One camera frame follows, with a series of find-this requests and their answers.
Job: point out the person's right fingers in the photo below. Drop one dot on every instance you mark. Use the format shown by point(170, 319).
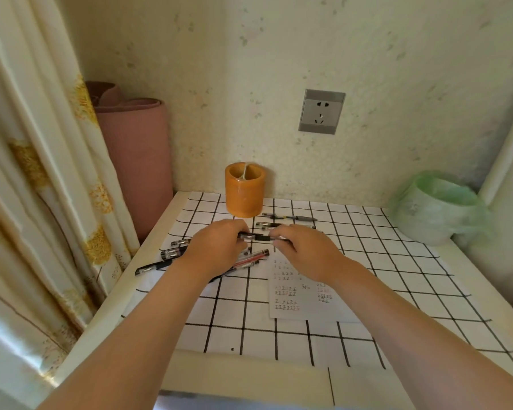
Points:
point(282, 241)

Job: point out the floral cream curtain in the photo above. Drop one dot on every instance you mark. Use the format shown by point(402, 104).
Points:
point(38, 187)

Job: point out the person's left fingers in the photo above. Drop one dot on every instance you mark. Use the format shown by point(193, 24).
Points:
point(243, 243)

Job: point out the person's left forearm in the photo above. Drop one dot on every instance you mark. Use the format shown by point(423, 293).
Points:
point(132, 337)

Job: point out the person's left hand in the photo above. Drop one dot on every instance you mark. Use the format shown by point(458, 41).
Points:
point(216, 247)

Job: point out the white paper sheet with writing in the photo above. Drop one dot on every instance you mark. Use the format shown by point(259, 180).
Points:
point(295, 303)

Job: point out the red gel pen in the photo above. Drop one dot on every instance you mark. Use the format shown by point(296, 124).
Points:
point(254, 258)

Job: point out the black gel pen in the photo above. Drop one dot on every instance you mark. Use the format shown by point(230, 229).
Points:
point(173, 252)
point(269, 225)
point(258, 237)
point(154, 267)
point(288, 217)
point(180, 242)

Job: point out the white checked tablecloth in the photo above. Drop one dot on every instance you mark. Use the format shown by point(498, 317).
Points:
point(325, 303)

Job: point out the person's right forearm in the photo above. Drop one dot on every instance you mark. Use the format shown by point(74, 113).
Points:
point(419, 337)

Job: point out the orange pen holder cup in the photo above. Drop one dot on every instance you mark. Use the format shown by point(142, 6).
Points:
point(245, 189)

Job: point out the grey wall socket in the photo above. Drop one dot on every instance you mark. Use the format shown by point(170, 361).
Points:
point(321, 111)

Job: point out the person's right hand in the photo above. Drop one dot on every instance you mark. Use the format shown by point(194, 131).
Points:
point(310, 251)

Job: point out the pink rolled mat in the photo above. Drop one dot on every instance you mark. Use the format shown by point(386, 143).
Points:
point(132, 166)

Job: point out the white table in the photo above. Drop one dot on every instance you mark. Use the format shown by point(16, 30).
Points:
point(282, 371)

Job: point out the white bin with green bag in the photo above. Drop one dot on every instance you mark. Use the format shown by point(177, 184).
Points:
point(438, 209)

